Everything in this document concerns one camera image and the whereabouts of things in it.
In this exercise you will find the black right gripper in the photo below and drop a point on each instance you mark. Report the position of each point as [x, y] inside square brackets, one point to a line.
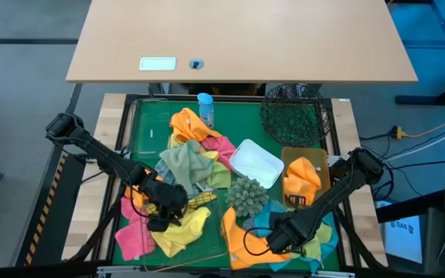
[286, 235]

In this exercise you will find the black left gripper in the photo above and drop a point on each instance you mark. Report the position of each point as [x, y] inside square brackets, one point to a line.
[170, 201]

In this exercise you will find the yellow microfiber towel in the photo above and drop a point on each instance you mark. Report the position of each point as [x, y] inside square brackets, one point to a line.
[184, 235]
[211, 154]
[203, 199]

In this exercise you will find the teal blue microfiber towel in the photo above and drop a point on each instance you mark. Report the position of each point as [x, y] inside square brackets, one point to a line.
[265, 220]

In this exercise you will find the lime green microfiber towel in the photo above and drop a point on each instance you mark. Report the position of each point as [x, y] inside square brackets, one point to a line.
[220, 177]
[321, 235]

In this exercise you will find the pink microfiber towel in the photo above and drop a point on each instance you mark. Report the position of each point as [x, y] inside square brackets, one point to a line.
[131, 239]
[220, 148]

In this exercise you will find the grey blue microfiber towel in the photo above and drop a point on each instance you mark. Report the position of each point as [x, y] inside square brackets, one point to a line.
[162, 170]

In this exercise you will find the sage green microfiber towel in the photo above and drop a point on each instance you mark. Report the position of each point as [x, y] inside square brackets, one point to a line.
[187, 164]

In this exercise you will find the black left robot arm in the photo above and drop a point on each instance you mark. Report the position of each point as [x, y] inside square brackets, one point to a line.
[99, 154]

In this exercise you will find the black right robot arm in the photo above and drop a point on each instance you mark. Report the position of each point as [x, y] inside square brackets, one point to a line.
[338, 193]

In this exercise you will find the artificial succulent in patterned pot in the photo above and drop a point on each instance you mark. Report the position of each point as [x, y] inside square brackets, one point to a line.
[245, 195]

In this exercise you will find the white plastic bin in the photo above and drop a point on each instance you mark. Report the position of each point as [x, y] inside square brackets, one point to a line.
[255, 164]

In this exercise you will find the amber translucent plastic tray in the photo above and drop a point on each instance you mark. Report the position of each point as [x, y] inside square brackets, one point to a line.
[290, 153]

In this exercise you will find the clear plastic tray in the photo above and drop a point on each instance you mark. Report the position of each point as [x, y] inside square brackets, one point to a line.
[149, 116]

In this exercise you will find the white printed box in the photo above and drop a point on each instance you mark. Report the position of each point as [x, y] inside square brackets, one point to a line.
[402, 243]

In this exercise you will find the blue spray bottle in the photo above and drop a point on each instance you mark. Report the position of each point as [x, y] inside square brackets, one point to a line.
[205, 110]

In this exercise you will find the yellow black hazard tape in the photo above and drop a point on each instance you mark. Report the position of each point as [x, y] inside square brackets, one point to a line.
[46, 210]

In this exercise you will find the green table mat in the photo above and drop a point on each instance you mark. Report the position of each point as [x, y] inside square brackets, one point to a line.
[238, 123]

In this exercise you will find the yellow power plug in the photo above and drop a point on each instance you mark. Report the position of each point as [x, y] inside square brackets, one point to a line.
[399, 132]

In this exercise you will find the white rectangular desk plate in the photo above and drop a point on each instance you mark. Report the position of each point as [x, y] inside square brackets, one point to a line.
[157, 63]

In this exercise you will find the black desk foot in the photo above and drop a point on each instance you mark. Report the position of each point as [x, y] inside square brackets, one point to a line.
[431, 100]

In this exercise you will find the beige wooden desk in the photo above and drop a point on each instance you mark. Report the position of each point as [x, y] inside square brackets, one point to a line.
[245, 34]

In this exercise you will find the silver metal bracket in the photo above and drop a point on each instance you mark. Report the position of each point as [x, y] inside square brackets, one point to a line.
[332, 274]
[112, 272]

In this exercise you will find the black metal table frame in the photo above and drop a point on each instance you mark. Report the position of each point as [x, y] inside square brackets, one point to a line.
[176, 97]

